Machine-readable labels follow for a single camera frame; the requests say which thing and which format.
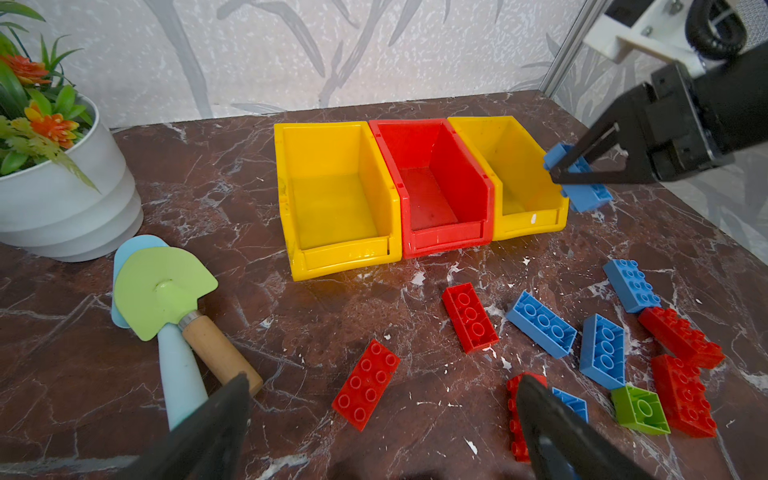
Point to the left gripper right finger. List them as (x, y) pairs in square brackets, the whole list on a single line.
[(561, 444)]

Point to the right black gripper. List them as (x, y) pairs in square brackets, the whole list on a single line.
[(676, 126)]

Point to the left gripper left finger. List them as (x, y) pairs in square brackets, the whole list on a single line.
[(206, 445)]

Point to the blue brick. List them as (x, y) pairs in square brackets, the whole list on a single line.
[(576, 404), (542, 325), (583, 198), (602, 356), (630, 284)]

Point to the red brick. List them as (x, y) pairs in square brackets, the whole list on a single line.
[(678, 336), (365, 386), (682, 396), (518, 444), (470, 321)]

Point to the light blue garden trowel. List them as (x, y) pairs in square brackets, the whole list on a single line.
[(182, 384)]

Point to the small green brick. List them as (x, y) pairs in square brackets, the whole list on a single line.
[(639, 410)]

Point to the right yellow bin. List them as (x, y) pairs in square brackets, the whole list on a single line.
[(526, 201)]

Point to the yellow bin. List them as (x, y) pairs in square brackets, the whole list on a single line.
[(338, 203), (526, 201)]

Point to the red bin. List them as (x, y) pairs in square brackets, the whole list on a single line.
[(447, 200)]

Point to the left yellow bin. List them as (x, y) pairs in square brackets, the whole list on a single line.
[(338, 203)]

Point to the potted plant white pot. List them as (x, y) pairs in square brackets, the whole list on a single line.
[(66, 190)]

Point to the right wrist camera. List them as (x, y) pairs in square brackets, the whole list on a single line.
[(693, 33)]

